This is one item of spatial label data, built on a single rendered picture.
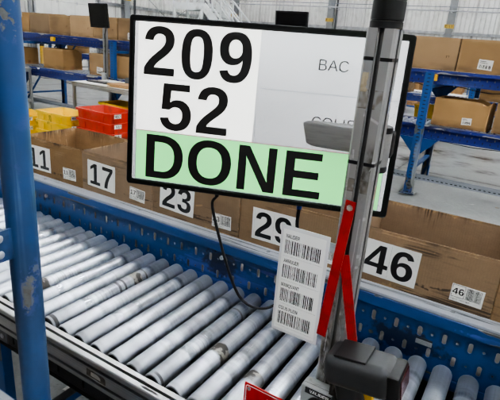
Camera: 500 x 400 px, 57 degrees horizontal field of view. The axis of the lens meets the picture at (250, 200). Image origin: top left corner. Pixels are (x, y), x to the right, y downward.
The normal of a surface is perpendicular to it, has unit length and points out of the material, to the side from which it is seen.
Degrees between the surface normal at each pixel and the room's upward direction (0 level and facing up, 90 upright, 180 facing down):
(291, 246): 90
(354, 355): 8
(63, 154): 90
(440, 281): 91
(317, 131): 90
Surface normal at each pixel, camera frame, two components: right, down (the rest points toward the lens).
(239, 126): -0.19, 0.24
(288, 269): -0.52, 0.24
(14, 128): 0.52, 0.31
